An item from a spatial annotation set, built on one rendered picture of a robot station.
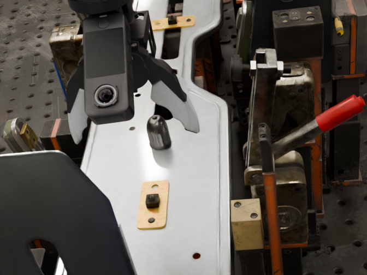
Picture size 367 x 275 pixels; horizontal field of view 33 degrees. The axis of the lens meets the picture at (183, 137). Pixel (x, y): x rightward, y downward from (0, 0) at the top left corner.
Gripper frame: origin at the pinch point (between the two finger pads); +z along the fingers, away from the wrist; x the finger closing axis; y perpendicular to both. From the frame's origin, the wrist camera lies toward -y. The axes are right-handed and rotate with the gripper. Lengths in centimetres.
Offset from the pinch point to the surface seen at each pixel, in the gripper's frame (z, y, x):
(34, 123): 41, 58, 40
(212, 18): 11.2, 46.6, -7.6
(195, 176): 11.1, 4.7, -5.4
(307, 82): 4.7, 14.9, -22.0
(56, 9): 41, 116, 46
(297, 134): 0.6, -0.4, -19.2
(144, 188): 10.8, 2.9, 1.4
